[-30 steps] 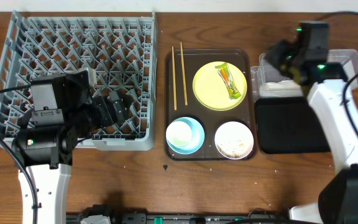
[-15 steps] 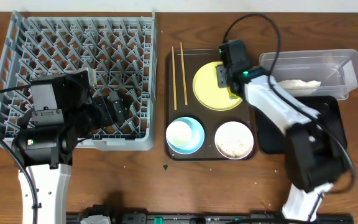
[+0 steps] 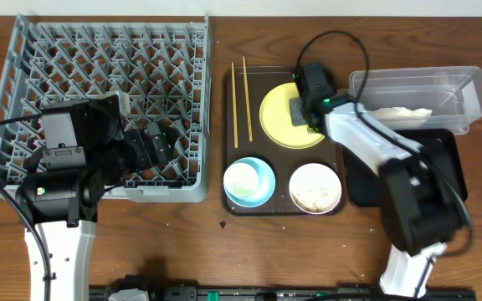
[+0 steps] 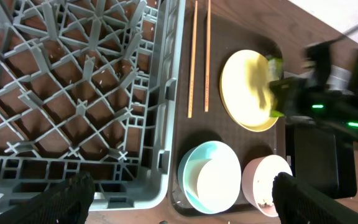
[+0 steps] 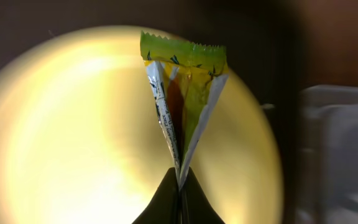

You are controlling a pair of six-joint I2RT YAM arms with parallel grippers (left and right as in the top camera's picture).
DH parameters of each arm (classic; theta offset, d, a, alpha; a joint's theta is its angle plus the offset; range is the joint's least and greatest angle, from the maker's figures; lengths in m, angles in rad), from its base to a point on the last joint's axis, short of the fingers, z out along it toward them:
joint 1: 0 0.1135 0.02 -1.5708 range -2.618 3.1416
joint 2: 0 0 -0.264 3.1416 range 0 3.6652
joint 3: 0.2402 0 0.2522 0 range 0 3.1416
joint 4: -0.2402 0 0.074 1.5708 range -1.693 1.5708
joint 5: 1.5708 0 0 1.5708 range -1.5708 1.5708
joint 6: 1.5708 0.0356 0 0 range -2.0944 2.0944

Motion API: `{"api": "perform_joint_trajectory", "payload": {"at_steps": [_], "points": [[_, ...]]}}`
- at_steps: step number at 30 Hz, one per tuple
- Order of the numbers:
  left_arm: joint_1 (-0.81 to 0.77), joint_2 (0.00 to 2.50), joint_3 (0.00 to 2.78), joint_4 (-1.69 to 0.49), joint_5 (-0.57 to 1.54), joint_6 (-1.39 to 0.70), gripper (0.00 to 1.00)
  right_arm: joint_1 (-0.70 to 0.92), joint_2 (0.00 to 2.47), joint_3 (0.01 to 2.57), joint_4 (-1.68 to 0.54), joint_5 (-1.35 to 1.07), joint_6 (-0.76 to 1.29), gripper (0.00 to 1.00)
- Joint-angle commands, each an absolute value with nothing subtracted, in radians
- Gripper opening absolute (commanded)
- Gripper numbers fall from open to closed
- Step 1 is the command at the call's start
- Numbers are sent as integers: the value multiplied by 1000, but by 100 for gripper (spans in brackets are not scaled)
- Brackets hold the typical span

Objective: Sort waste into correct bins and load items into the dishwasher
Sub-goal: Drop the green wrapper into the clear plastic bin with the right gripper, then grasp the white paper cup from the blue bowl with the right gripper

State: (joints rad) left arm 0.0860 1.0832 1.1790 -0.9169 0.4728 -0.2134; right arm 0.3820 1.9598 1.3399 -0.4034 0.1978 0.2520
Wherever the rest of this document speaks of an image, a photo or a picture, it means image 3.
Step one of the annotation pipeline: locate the wooden chopstick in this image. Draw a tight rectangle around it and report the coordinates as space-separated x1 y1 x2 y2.
231 62 238 149
243 56 254 142

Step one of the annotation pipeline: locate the white pink bowl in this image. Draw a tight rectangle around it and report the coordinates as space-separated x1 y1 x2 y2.
288 163 342 215

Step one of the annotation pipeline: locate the white napkin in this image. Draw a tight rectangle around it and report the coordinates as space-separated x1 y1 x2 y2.
369 107 433 120

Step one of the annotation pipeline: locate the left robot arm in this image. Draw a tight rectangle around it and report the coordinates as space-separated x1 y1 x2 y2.
15 92 179 300

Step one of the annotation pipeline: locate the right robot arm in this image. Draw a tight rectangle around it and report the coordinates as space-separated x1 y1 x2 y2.
292 63 473 299

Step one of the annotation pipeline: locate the grey dishwasher rack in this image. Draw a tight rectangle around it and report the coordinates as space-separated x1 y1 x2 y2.
0 16 213 202

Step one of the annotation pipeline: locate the black waste tray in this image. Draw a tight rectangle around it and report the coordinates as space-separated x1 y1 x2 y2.
343 129 468 207

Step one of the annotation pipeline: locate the yellow plate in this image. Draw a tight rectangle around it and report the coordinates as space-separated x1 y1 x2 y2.
259 83 325 149

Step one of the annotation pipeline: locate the dark brown serving tray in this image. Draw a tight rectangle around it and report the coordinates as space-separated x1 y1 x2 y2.
222 66 344 217

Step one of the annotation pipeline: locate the light blue bowl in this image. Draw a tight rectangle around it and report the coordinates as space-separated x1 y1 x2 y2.
223 157 276 208

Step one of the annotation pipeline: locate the clear plastic bin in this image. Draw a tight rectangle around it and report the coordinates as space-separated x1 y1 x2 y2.
361 66 482 135

